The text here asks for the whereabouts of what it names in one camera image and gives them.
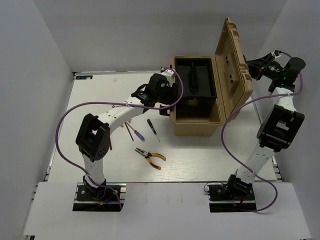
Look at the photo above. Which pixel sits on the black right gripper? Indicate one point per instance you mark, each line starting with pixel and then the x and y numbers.
pixel 257 67

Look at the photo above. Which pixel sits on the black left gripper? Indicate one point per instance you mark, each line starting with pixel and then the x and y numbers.
pixel 171 97

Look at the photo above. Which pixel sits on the black green precision screwdriver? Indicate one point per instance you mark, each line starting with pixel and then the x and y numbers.
pixel 153 129

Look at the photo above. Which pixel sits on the tan plastic toolbox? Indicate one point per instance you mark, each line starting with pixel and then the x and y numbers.
pixel 233 85

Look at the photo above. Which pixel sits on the dark brown hex key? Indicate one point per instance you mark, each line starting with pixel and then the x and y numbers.
pixel 129 132

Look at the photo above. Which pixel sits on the blue red handled screwdriver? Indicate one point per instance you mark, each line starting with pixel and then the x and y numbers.
pixel 137 133

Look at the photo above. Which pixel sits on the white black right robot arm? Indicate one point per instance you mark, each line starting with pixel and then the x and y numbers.
pixel 281 125

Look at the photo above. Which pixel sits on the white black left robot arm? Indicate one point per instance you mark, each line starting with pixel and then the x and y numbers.
pixel 93 138

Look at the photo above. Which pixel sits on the black toolbox front latch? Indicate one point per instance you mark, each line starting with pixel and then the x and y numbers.
pixel 165 110

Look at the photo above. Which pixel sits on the yellow black pliers near front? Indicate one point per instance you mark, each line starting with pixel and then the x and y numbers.
pixel 148 156

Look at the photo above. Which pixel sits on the blue table corner label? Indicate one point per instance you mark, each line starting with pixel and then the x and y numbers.
pixel 84 77

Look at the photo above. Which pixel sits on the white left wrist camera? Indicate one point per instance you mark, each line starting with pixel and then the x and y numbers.
pixel 168 74

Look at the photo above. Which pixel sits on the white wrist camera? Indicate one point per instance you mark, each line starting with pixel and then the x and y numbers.
pixel 276 54
pixel 168 74

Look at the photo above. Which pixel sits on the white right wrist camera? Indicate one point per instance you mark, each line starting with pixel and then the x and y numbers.
pixel 276 54

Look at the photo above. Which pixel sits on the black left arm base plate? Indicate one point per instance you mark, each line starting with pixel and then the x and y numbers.
pixel 105 201

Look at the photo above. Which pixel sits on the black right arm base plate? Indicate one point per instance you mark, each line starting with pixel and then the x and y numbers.
pixel 228 199

